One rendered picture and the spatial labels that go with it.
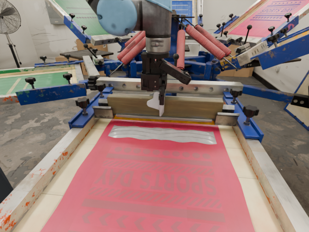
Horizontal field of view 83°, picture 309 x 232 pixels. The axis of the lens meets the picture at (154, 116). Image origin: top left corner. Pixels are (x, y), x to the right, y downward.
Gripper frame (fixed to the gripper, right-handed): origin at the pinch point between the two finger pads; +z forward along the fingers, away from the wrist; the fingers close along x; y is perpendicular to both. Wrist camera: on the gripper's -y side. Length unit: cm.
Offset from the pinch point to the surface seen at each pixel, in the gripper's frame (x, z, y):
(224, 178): 24.5, 5.6, -17.3
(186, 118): 2.6, 1.8, -8.5
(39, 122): -137, 102, 183
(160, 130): 5.7, 5.3, 0.4
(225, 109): -1.8, -0.6, -22.4
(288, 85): -258, 74, -201
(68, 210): 36.9, 5.7, 17.1
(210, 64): -61, -3, -26
